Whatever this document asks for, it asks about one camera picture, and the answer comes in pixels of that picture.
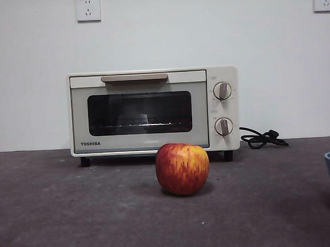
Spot metal wire oven rack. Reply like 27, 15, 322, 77
98, 121, 184, 130

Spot red yellow apple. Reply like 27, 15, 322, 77
154, 141, 211, 197

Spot cream Toshiba toaster oven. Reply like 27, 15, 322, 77
66, 65, 242, 169

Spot black oven power cable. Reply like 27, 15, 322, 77
239, 124, 290, 150

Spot cream oven knob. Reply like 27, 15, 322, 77
212, 81, 233, 102
214, 117, 235, 138

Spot glass oven door with handle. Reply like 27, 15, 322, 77
69, 69, 210, 155

